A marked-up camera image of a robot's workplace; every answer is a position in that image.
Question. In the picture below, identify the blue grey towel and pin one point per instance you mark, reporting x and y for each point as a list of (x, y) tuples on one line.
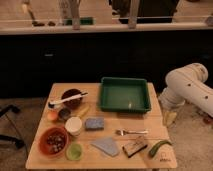
[(107, 145)]

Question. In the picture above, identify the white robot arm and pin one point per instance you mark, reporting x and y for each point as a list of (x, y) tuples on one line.
[(186, 84)]

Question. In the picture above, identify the green plastic tray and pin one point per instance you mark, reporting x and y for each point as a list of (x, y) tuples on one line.
[(125, 95)]

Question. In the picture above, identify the blue sponge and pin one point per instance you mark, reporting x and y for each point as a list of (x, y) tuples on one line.
[(94, 123)]

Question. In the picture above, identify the silver fork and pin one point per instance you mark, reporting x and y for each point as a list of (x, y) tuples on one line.
[(125, 132)]

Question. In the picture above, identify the small dark cup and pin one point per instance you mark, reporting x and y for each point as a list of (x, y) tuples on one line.
[(64, 114)]

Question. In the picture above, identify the white cup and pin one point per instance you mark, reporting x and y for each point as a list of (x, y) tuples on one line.
[(73, 125)]

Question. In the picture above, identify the wooden table board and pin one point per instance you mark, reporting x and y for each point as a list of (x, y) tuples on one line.
[(93, 158)]

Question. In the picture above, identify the orange peach fruit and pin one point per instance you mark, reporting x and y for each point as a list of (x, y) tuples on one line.
[(52, 115)]

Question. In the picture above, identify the wooden block brush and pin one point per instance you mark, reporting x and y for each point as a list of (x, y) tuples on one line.
[(134, 146)]

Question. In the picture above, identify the light green small bowl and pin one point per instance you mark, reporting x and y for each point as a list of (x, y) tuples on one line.
[(74, 152)]

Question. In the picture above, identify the orange bowl with nuts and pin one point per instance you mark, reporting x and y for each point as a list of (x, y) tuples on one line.
[(53, 142)]

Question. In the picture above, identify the green cucumber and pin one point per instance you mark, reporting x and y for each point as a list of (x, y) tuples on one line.
[(153, 151)]

